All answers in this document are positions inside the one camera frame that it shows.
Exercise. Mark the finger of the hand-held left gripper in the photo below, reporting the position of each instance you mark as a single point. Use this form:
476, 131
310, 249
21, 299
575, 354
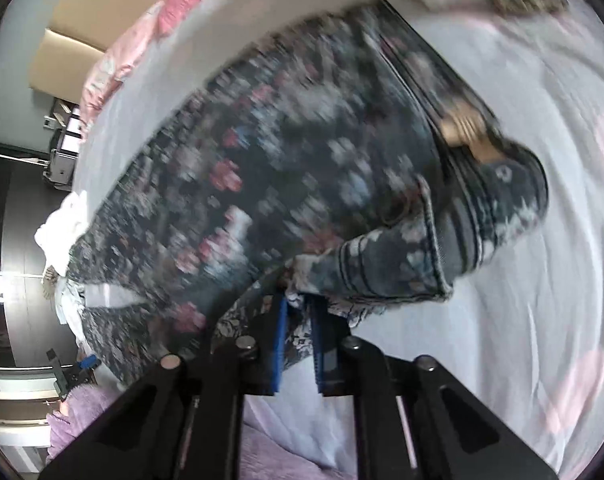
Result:
88, 362

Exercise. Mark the dark floral pants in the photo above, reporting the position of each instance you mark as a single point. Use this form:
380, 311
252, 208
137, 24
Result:
282, 160

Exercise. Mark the white garment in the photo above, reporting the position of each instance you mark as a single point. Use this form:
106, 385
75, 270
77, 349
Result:
62, 230

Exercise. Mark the beige padded headboard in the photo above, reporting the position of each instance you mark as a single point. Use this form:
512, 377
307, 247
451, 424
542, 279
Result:
92, 15

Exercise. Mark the black sliding wardrobe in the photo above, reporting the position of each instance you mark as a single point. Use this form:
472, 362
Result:
12, 220

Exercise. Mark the white nightstand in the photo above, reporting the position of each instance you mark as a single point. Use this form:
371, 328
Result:
62, 150

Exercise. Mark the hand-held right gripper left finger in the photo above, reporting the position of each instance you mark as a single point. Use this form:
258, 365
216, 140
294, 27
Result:
281, 345

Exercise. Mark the beige striped garment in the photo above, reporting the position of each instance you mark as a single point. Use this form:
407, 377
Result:
51, 285

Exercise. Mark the light pink printed pillow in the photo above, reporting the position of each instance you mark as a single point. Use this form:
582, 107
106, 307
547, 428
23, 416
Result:
112, 75

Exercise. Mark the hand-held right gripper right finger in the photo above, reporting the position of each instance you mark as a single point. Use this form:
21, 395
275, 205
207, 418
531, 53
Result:
318, 355

